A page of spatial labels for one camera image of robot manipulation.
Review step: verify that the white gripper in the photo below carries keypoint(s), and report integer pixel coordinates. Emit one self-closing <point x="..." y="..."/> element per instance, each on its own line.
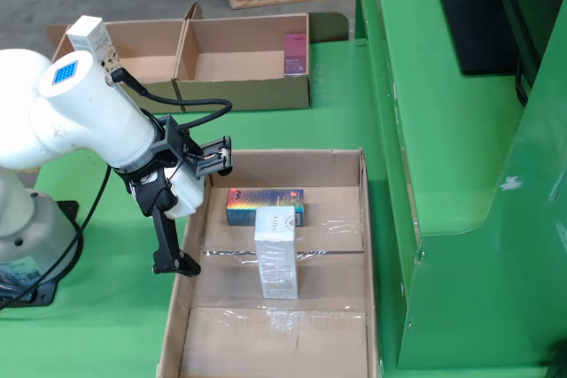
<point x="188" y="192"/>

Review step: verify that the white d'Alba product box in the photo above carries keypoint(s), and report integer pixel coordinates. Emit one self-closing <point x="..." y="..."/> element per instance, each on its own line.
<point x="277" y="254"/>

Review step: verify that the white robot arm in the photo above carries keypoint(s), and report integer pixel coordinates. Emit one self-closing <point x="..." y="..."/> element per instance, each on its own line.
<point x="88" y="108"/>

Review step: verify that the holographic rainbow product box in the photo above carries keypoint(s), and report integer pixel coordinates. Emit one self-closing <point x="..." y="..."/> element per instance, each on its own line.
<point x="241" y="207"/>

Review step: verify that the large open cardboard tray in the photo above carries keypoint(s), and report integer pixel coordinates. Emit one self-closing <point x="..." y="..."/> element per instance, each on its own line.
<point x="319" y="280"/>

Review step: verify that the divided cardboard box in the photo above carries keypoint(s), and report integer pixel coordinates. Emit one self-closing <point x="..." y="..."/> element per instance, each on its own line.
<point x="239" y="94"/>

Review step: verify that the maroon product box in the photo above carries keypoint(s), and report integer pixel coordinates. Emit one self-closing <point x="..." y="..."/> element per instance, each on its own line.
<point x="296" y="52"/>

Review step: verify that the white printed carton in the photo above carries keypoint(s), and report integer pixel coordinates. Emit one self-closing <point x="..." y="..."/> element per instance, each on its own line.
<point x="90" y="37"/>

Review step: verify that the dark olive rounded panel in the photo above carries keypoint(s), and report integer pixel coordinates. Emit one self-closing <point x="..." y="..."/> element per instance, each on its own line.
<point x="328" y="28"/>

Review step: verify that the black monitor panel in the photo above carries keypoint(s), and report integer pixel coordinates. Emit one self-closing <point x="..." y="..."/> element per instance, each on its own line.
<point x="474" y="19"/>

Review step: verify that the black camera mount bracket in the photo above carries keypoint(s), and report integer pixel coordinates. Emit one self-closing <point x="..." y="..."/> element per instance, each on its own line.
<point x="177" y="139"/>

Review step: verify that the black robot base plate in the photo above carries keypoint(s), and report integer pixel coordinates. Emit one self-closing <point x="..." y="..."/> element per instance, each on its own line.
<point x="44" y="294"/>

